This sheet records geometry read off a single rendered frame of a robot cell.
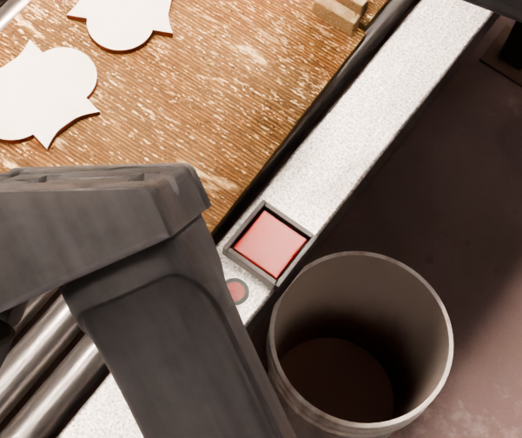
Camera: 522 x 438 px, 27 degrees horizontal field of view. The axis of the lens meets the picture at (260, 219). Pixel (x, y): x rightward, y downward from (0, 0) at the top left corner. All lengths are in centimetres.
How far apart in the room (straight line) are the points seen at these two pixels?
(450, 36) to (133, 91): 40
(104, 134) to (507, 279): 123
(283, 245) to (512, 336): 111
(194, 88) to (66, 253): 85
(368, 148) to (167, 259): 86
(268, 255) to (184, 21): 32
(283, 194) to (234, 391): 80
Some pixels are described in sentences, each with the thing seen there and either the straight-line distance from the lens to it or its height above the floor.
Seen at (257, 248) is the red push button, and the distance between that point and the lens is 119.
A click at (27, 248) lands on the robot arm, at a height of 161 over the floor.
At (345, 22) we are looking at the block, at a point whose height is 96.
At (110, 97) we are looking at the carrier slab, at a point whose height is 94.
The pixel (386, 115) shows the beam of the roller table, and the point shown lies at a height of 92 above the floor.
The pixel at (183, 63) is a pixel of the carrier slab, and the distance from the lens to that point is 130.
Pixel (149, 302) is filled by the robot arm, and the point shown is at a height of 160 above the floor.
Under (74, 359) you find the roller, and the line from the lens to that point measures 116.
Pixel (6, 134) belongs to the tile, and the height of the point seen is 95.
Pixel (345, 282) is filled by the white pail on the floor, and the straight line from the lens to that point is 192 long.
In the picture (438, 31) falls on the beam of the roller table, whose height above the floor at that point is 92.
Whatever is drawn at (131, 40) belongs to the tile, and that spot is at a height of 95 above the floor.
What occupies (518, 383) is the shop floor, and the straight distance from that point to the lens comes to 222.
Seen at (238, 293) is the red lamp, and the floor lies 92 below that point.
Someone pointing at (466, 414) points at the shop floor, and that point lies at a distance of 217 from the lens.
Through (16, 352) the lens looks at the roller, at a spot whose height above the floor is 92.
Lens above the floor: 202
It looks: 64 degrees down
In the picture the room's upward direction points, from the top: 11 degrees clockwise
